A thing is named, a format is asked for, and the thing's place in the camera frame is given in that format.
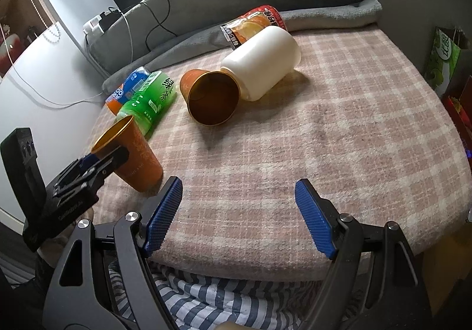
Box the white bead cord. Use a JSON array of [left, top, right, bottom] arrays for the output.
[[18, 0, 62, 45]]

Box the blue and orange bottle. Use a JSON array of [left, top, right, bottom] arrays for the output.
[[106, 66, 150, 116]]

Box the white power strip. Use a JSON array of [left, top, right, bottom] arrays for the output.
[[83, 12, 111, 36]]

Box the orange snack packet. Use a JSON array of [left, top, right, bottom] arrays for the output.
[[220, 4, 287, 50]]

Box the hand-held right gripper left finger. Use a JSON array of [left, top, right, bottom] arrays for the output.
[[42, 176, 184, 330]]

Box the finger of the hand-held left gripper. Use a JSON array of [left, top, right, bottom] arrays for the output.
[[76, 154, 101, 173], [95, 146, 130, 183]]

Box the brown pin board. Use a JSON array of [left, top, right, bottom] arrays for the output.
[[0, 0, 50, 77]]

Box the black cable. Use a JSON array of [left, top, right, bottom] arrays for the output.
[[139, 0, 178, 55]]

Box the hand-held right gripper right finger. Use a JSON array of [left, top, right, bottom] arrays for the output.
[[294, 179, 432, 330]]

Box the green carton box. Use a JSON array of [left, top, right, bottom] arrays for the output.
[[423, 27, 462, 97]]

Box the black charger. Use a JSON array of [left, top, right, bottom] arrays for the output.
[[99, 7, 124, 32]]

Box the white plastic jar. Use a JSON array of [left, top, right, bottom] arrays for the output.
[[220, 26, 301, 102]]

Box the white cable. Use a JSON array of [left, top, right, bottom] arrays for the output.
[[0, 13, 134, 108]]

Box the blue striped cloth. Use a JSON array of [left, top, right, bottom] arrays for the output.
[[107, 260, 355, 330]]

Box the orange cup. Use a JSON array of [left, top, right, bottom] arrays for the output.
[[180, 69, 240, 126], [91, 115, 164, 192]]

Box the red box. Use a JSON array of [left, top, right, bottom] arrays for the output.
[[442, 75, 472, 163]]

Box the grey folded towel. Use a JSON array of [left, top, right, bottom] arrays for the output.
[[102, 0, 382, 92]]

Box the green tea bottle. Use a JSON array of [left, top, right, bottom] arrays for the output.
[[115, 71, 178, 138]]

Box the pink plaid blanket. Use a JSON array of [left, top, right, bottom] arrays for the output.
[[88, 25, 472, 275]]

